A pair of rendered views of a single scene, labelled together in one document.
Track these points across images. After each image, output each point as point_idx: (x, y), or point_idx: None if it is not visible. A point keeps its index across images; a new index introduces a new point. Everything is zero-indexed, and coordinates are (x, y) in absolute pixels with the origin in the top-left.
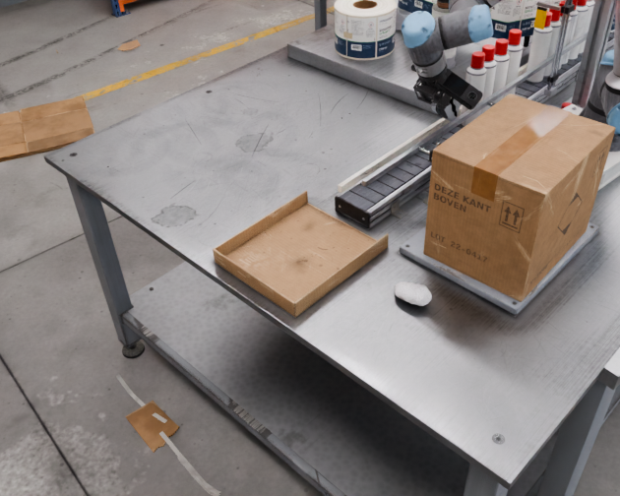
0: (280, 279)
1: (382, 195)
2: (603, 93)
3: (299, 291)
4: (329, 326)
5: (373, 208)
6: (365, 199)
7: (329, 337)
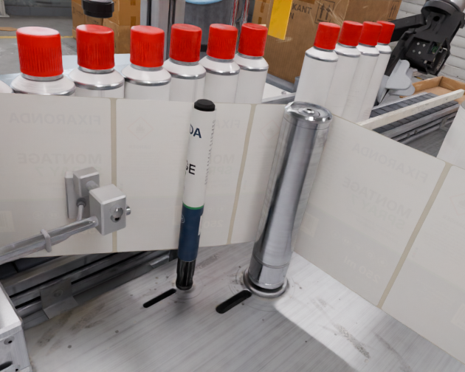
0: (460, 97)
1: (421, 96)
2: (240, 2)
3: (443, 91)
4: (415, 81)
5: (424, 93)
6: (434, 97)
7: (413, 79)
